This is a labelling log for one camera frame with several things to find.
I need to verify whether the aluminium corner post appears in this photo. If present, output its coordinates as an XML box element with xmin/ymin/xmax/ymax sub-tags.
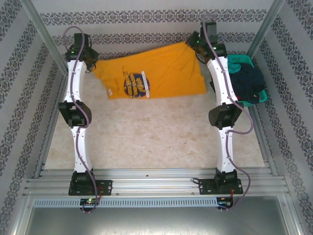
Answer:
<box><xmin>246</xmin><ymin>0</ymin><xmax>287</xmax><ymax>58</ymax></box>
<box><xmin>21</xmin><ymin>0</ymin><xmax>70</xmax><ymax>74</ymax></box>

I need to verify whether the aluminium side rail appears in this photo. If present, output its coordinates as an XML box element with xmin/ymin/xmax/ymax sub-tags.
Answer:
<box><xmin>34</xmin><ymin>72</ymin><xmax>70</xmax><ymax>179</ymax></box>
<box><xmin>251</xmin><ymin>105</ymin><xmax>279</xmax><ymax>176</ymax></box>

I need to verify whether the navy t-shirt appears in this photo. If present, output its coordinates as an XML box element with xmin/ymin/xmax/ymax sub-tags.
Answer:
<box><xmin>231</xmin><ymin>64</ymin><xmax>266</xmax><ymax>104</ymax></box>

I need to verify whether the grey metal front panel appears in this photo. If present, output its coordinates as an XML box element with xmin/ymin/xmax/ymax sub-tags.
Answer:
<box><xmin>14</xmin><ymin>195</ymin><xmax>303</xmax><ymax>235</ymax></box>

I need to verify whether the aluminium mounting rail frame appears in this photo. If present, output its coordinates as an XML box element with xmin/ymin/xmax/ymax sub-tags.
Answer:
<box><xmin>23</xmin><ymin>167</ymin><xmax>289</xmax><ymax>197</ymax></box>

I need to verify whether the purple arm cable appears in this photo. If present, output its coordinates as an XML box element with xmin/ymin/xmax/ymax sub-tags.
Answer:
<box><xmin>63</xmin><ymin>26</ymin><xmax>105</xmax><ymax>214</ymax></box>
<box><xmin>200</xmin><ymin>14</ymin><xmax>255</xmax><ymax>212</ymax></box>

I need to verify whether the grey slotted cable duct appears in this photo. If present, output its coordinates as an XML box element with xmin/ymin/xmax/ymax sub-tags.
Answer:
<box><xmin>33</xmin><ymin>197</ymin><xmax>219</xmax><ymax>208</ymax></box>

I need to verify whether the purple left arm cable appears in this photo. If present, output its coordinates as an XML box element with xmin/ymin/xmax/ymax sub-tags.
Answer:
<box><xmin>63</xmin><ymin>26</ymin><xmax>105</xmax><ymax>214</ymax></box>

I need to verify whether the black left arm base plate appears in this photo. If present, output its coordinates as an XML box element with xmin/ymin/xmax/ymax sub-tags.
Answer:
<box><xmin>68</xmin><ymin>180</ymin><xmax>113</xmax><ymax>196</ymax></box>

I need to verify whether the teal plastic basket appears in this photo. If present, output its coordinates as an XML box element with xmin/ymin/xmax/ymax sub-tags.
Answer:
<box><xmin>226</xmin><ymin>55</ymin><xmax>268</xmax><ymax>108</ymax></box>

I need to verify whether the yellow printed t-shirt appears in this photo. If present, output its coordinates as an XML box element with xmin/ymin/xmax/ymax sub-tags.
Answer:
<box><xmin>94</xmin><ymin>41</ymin><xmax>208</xmax><ymax>100</ymax></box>

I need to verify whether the teal t-shirt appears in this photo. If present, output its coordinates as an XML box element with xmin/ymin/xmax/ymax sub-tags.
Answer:
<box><xmin>227</xmin><ymin>62</ymin><xmax>242</xmax><ymax>74</ymax></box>

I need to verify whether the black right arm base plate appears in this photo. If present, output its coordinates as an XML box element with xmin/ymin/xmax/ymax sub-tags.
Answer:
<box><xmin>198</xmin><ymin>178</ymin><xmax>243</xmax><ymax>195</ymax></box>

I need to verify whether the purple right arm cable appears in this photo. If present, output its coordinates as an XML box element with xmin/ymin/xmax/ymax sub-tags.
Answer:
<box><xmin>200</xmin><ymin>14</ymin><xmax>255</xmax><ymax>212</ymax></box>

